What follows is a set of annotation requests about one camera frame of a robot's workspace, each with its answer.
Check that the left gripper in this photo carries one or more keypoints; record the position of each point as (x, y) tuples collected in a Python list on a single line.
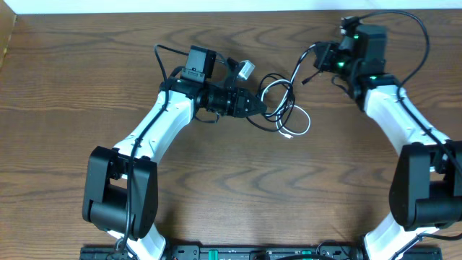
[(239, 104)]

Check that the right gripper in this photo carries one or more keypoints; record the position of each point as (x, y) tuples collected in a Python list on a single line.
[(324, 60)]

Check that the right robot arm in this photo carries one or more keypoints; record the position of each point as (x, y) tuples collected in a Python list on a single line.
[(425, 194)]

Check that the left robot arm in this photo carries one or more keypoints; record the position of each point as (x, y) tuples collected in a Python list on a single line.
[(121, 187)]

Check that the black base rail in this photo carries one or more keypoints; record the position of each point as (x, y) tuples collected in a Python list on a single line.
[(222, 253)]

